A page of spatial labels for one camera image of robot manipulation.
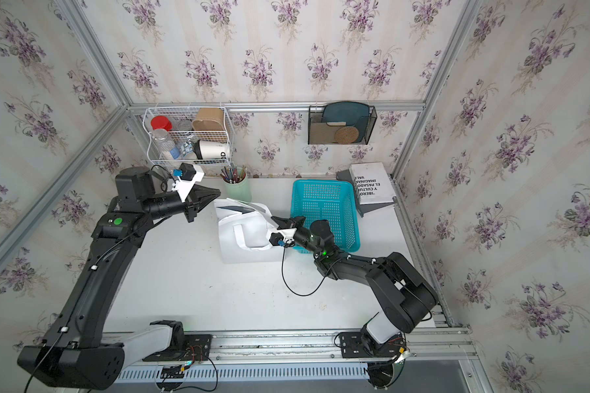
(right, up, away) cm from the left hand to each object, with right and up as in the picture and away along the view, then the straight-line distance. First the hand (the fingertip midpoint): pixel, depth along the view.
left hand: (220, 193), depth 66 cm
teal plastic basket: (+37, -2, +45) cm, 58 cm away
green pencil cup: (-4, +4, +33) cm, 33 cm away
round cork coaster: (+41, +25, +32) cm, 57 cm away
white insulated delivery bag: (+4, -11, +11) cm, 16 cm away
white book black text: (+54, +6, +42) cm, 69 cm away
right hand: (+15, -6, +14) cm, 22 cm away
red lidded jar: (-31, +28, +26) cm, 49 cm away
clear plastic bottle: (-28, +19, +23) cm, 41 cm away
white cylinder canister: (-13, +18, +27) cm, 34 cm away
